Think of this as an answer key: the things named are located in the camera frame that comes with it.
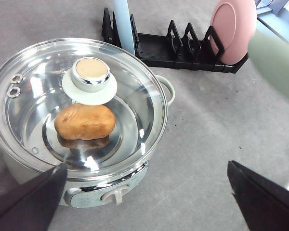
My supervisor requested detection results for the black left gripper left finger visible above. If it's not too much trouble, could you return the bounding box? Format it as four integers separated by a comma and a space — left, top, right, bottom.
0, 163, 67, 231

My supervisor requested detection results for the green plate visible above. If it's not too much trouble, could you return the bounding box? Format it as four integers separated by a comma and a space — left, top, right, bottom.
248, 29, 289, 99

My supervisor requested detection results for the pink plate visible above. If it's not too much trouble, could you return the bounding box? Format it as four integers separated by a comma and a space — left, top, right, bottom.
210, 0, 257, 65

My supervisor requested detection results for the black plate rack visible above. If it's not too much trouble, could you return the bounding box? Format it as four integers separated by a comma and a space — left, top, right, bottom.
103, 8, 249, 73

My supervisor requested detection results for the green electric steamer pot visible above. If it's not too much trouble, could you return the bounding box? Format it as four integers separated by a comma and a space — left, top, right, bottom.
0, 75, 175, 208

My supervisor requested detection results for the blue plate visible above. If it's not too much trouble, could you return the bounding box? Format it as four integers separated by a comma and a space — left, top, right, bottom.
113, 0, 135, 55

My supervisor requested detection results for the glass pot lid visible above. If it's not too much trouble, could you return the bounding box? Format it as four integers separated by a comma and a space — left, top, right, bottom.
0, 38, 168, 178

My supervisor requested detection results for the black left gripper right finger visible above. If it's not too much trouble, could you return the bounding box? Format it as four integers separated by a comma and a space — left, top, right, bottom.
227, 161, 289, 231

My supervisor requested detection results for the brown potato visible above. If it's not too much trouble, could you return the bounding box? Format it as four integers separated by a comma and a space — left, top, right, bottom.
54, 103, 116, 140

